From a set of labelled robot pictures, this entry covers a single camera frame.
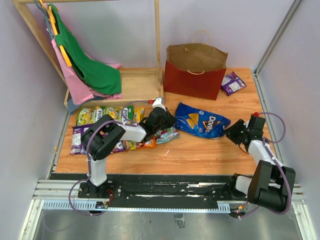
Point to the blue grey cloth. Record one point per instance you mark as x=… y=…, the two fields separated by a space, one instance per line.
x=72 y=107

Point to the yellow snack pack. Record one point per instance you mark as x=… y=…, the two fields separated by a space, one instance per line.
x=138 y=114

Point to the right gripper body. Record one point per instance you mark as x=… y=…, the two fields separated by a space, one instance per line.
x=246 y=132

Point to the purple snack bag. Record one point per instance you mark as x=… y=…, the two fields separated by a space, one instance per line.
x=76 y=143
x=232 y=83

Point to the red brown paper bag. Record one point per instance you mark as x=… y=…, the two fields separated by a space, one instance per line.
x=194 y=69

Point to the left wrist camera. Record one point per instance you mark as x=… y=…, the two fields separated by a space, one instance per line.
x=158 y=102

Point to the wooden clothes rack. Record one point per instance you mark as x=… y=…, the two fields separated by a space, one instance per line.
x=137 y=83

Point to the orange Fox's candy bag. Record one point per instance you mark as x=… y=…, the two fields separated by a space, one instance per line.
x=133 y=145

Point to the pink shirt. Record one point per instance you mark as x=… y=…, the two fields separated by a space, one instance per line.
x=79 y=91

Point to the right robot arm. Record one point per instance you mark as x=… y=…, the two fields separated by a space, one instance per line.
x=272 y=183

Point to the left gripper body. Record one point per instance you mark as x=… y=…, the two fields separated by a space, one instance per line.
x=167 y=122

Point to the aluminium frame post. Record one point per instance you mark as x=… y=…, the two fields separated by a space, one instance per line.
x=278 y=34

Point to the green shirt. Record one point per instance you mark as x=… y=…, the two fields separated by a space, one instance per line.
x=97 y=75

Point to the green Fox's candy bag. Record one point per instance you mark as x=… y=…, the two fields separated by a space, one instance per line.
x=121 y=114
x=91 y=115

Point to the grey hanger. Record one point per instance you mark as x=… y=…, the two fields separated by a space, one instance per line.
x=48 y=17

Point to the blue snack pack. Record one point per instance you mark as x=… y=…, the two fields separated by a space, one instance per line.
x=200 y=123

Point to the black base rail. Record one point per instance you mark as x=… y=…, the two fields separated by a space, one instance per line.
x=162 y=192

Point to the teal mint Fox's candy bag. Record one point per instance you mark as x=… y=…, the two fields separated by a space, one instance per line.
x=166 y=135

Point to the purple Fox's candy bag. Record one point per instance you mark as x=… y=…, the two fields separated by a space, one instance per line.
x=119 y=147

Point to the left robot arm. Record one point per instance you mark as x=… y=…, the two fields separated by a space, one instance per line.
x=102 y=137

